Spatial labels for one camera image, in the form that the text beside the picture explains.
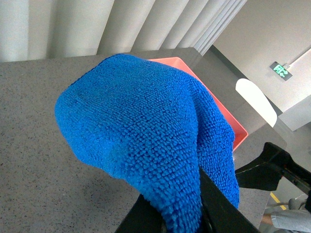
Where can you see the green exit sign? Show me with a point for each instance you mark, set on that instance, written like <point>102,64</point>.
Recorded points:
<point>280,70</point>

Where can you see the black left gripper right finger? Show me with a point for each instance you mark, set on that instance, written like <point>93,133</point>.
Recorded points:
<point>218,214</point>

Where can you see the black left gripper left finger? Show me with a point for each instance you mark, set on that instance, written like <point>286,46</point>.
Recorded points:
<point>142,218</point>

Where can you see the person in grey clothes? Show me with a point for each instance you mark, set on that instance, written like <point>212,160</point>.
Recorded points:
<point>296,219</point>

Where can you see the white curtain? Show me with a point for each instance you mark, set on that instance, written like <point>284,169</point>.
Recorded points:
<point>40,29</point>

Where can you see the pink plastic box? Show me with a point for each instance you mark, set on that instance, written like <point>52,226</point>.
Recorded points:
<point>240,132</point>

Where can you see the blue microfiber cloth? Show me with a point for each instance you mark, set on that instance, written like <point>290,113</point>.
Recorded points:
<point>155,127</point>

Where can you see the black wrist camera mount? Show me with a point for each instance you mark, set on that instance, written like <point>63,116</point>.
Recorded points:
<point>274,163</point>

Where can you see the white chair back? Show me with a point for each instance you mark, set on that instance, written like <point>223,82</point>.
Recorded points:
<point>256,98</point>

